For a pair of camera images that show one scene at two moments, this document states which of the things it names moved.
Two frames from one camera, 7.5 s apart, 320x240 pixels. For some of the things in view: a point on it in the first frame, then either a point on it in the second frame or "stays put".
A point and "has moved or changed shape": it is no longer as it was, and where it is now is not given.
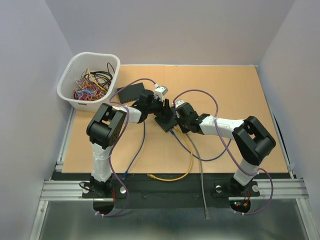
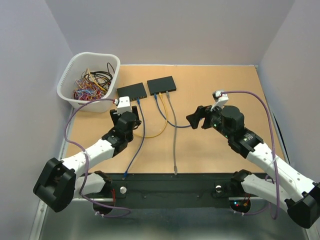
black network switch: (130, 93) stays put
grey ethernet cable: (201, 177) -> (175, 134)
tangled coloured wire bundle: (92, 85) stays put
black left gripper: (165, 112) -> (114, 116)
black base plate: (170, 186) stays put
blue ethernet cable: (174, 135) has moved or changed shape
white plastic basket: (89, 80) stays put
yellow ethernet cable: (151, 176) -> (166, 122)
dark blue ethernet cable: (125, 173) stays put
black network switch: (167, 125) -> (161, 85)
